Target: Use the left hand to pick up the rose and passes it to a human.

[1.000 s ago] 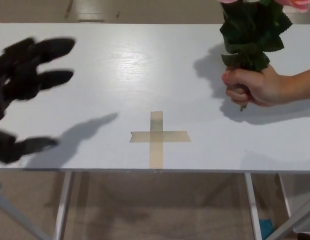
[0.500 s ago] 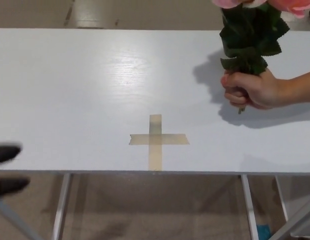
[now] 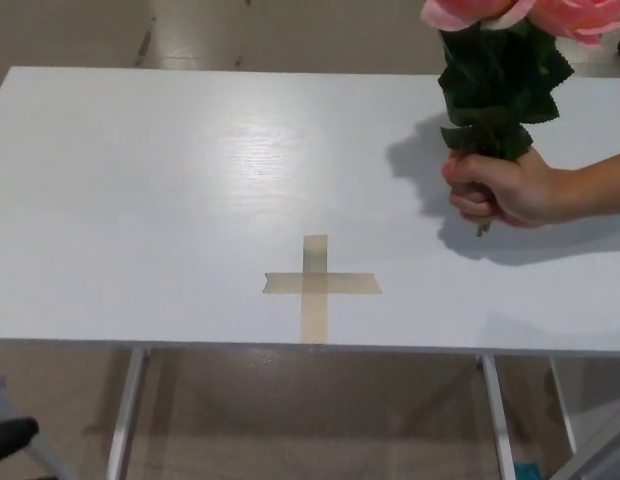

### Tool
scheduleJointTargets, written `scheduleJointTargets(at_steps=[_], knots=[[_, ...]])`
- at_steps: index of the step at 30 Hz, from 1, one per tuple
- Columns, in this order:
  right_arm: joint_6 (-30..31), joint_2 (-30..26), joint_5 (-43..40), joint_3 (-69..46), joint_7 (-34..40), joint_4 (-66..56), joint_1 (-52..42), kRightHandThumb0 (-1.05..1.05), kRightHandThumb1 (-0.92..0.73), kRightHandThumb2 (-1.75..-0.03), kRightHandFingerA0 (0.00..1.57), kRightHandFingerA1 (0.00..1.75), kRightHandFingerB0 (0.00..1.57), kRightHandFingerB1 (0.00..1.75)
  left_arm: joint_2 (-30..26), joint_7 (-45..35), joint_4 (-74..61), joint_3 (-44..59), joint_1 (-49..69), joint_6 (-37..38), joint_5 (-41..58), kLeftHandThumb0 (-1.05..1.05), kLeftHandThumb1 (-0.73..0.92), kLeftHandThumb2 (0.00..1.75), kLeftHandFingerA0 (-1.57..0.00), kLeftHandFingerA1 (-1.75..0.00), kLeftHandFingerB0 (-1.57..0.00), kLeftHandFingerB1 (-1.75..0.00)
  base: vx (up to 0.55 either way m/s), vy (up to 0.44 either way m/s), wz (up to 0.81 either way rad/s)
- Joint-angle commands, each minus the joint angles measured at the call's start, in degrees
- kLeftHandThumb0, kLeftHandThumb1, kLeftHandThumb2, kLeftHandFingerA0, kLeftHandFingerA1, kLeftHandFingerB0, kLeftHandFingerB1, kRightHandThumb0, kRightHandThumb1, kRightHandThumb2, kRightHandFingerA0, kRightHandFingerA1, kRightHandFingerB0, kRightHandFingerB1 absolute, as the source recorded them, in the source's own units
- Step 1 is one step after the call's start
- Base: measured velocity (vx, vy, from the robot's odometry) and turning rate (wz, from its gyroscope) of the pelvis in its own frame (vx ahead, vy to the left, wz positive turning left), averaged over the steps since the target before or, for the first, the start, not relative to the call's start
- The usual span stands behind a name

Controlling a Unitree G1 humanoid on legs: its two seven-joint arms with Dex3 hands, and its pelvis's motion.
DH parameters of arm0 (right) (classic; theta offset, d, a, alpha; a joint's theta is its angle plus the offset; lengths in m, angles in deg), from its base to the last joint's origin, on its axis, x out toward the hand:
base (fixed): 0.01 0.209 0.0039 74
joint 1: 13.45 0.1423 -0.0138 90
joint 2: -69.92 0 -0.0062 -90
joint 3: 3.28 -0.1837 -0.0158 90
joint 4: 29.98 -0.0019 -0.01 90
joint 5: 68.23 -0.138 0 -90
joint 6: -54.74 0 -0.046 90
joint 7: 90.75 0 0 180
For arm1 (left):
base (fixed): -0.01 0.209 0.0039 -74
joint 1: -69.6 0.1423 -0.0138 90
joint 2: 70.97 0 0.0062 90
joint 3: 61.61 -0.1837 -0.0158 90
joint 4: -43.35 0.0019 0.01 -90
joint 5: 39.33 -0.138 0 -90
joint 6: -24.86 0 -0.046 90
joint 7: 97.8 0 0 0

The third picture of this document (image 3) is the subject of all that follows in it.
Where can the person's bare hand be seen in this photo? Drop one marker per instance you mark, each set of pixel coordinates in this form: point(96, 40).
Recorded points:
point(510, 190)

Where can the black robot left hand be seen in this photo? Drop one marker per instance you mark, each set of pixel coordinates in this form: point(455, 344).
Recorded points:
point(10, 435)

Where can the pink rose bouquet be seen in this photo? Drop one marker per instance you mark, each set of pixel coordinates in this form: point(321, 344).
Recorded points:
point(495, 90)

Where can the person's bare forearm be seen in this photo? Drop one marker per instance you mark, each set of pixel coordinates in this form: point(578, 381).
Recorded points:
point(595, 185)

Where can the white table leg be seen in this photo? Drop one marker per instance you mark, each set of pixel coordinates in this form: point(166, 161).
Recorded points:
point(562, 410)
point(122, 425)
point(497, 425)

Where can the teal object on floor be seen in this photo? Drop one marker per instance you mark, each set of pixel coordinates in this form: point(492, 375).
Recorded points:
point(525, 471)

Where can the grey metal frame bar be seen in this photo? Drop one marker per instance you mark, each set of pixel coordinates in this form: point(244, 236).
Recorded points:
point(605, 445)
point(60, 462)

